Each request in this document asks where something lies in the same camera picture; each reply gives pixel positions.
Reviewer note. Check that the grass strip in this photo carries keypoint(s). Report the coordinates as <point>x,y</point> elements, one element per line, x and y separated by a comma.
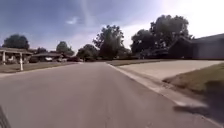
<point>133,61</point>

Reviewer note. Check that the tall dark tree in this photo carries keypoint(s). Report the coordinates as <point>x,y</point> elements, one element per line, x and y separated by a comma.
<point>110,41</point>

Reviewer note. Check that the low dark tree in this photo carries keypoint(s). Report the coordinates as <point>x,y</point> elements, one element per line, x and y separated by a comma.
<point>87,52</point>

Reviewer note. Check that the grey asphalt road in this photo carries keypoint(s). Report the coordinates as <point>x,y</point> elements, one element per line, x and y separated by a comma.
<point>83,96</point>

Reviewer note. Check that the pale concrete kerb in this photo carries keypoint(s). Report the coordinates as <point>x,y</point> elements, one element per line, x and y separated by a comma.
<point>156,87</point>

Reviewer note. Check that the pale concrete driveway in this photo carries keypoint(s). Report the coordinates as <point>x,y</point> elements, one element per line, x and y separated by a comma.
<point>163,68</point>

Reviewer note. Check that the large dark tree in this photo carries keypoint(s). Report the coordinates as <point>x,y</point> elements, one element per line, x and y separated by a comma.
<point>163,33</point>

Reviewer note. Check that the low building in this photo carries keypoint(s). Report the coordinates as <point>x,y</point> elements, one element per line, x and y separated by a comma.
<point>46,56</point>

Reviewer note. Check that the dry grass verge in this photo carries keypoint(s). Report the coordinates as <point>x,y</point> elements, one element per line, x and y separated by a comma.
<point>30,66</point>

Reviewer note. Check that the dry grass lawn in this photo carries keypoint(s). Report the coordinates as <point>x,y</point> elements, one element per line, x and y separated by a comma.
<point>200,80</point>

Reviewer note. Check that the dark house with garage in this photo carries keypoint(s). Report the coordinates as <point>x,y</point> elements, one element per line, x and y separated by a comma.
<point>200,48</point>

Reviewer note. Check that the round dark tree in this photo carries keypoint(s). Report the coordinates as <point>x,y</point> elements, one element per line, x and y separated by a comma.
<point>16,41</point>

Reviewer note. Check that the low house with porch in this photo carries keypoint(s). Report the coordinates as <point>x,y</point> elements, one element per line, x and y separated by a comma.
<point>11,55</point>

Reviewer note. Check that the white post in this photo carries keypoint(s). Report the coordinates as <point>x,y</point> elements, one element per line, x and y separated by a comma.
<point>21,62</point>

